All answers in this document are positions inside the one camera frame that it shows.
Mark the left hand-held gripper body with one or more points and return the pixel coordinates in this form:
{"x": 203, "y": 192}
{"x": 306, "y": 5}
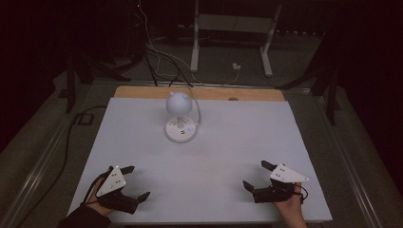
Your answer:
{"x": 111, "y": 183}

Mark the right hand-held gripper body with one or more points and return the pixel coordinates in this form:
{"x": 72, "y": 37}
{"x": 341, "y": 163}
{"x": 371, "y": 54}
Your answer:
{"x": 285, "y": 174}

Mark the person's left hand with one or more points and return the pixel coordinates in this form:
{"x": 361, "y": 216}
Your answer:
{"x": 94, "y": 200}

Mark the person's right hand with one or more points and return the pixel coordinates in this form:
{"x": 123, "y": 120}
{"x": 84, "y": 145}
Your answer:
{"x": 293, "y": 205}

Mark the white round night lamp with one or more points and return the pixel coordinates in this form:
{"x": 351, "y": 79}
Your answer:
{"x": 179, "y": 126}

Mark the black tripod stand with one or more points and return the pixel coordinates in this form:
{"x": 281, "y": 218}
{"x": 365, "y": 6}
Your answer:
{"x": 331, "y": 95}
{"x": 71, "y": 85}

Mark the white plug adapter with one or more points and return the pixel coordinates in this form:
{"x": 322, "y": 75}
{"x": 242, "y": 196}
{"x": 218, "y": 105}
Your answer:
{"x": 236, "y": 66}

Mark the grey metal stand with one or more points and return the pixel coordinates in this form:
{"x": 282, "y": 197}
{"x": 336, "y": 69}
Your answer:
{"x": 233, "y": 23}

